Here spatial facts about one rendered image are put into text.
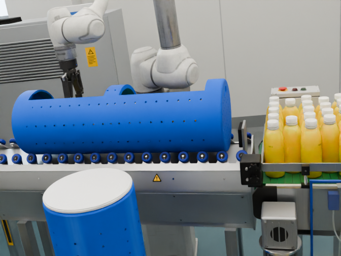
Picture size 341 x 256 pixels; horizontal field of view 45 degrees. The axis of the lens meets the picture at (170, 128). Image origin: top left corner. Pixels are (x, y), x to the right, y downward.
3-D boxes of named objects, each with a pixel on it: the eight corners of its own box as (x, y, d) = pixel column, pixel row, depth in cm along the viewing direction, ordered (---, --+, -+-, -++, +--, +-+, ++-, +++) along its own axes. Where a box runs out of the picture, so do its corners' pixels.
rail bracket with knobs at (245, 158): (243, 177, 153) (241, 151, 150) (263, 177, 151) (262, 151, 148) (241, 190, 144) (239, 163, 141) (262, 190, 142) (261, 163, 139)
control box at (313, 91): (272, 108, 192) (271, 87, 188) (318, 106, 186) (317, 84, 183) (271, 116, 182) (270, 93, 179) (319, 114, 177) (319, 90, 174)
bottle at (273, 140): (268, 168, 157) (266, 122, 150) (287, 170, 153) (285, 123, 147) (262, 177, 151) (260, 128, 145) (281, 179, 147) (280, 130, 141)
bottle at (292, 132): (298, 174, 149) (297, 126, 143) (279, 171, 153) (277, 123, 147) (306, 167, 154) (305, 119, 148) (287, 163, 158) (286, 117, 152)
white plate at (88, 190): (146, 189, 124) (146, 192, 124) (113, 160, 147) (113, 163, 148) (54, 221, 112) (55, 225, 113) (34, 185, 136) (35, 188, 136)
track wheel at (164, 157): (160, 152, 166) (159, 150, 164) (171, 152, 164) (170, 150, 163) (160, 163, 164) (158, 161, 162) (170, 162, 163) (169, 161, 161)
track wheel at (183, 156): (178, 151, 164) (177, 150, 162) (190, 151, 162) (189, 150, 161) (178, 162, 162) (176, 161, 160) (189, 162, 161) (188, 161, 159)
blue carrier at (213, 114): (54, 138, 203) (39, 82, 193) (233, 133, 180) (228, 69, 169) (21, 166, 178) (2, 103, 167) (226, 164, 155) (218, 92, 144)
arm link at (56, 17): (46, 48, 174) (65, 48, 166) (38, 9, 169) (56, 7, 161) (67, 43, 182) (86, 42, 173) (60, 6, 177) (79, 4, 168)
